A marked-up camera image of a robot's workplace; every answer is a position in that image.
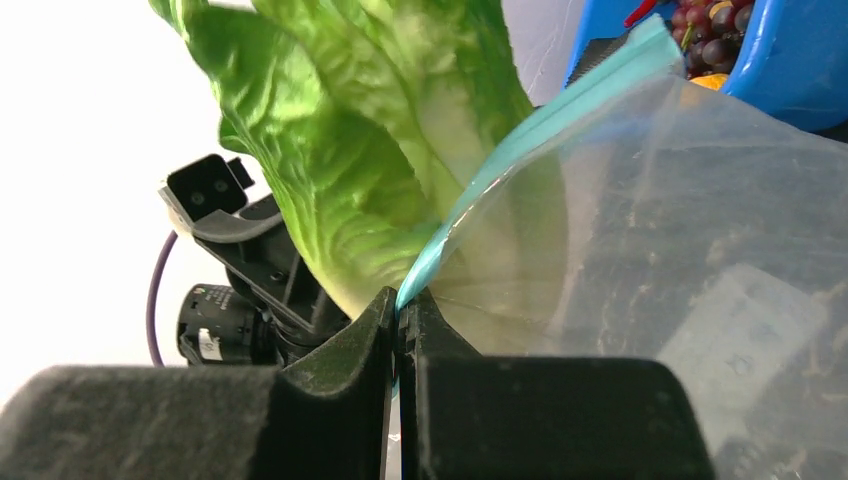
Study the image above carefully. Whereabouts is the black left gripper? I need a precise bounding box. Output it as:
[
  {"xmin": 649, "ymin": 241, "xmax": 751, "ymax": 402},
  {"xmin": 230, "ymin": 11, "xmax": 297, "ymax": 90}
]
[{"xmin": 176, "ymin": 196, "xmax": 351, "ymax": 367}]

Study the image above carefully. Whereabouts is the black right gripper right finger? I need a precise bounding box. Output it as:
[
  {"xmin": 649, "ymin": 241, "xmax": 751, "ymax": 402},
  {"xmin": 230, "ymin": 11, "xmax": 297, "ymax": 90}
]
[{"xmin": 397, "ymin": 293, "xmax": 716, "ymax": 479}]

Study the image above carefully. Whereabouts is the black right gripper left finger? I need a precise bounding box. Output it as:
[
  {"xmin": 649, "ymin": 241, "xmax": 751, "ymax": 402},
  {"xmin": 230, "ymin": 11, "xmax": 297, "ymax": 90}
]
[{"xmin": 1, "ymin": 288, "xmax": 395, "ymax": 479}]

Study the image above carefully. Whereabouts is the green toy lettuce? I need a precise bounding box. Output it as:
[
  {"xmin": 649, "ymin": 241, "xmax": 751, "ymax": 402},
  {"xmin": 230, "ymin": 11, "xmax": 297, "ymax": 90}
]
[{"xmin": 151, "ymin": 1, "xmax": 532, "ymax": 317}]

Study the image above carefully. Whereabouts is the clear zip top bag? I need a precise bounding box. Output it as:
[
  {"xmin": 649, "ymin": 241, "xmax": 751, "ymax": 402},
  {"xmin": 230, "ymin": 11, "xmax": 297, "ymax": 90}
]
[{"xmin": 396, "ymin": 16, "xmax": 847, "ymax": 479}]

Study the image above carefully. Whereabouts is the dark purple grape bunch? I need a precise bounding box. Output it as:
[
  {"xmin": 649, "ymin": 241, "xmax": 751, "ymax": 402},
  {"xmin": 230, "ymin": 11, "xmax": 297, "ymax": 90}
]
[{"xmin": 667, "ymin": 0, "xmax": 754, "ymax": 79}]

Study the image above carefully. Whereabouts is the orange toy fruit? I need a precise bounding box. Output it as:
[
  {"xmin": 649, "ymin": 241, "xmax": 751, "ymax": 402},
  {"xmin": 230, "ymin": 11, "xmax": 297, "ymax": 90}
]
[{"xmin": 690, "ymin": 73, "xmax": 729, "ymax": 91}]

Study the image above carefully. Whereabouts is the blue plastic bin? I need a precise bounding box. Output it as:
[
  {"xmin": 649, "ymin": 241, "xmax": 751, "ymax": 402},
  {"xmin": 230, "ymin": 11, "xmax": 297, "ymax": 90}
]
[{"xmin": 561, "ymin": 0, "xmax": 848, "ymax": 134}]

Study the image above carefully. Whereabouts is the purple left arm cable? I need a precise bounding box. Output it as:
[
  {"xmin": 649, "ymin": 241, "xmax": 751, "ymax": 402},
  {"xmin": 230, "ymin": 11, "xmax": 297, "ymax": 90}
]
[{"xmin": 145, "ymin": 229, "xmax": 180, "ymax": 368}]

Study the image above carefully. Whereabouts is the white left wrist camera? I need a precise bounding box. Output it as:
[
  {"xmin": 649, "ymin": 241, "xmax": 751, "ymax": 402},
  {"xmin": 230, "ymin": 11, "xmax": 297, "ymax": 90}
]
[{"xmin": 158, "ymin": 154, "xmax": 283, "ymax": 244}]

